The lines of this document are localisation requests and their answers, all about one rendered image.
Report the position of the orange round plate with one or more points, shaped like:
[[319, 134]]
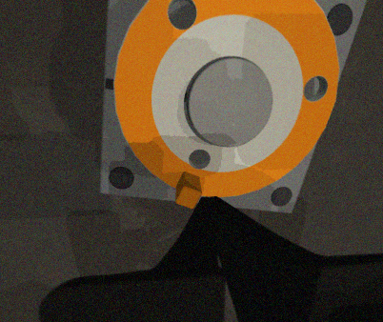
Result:
[[291, 41]]

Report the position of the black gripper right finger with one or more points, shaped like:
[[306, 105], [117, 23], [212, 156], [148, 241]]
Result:
[[271, 279]]

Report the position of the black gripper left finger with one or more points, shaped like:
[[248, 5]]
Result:
[[185, 286]]

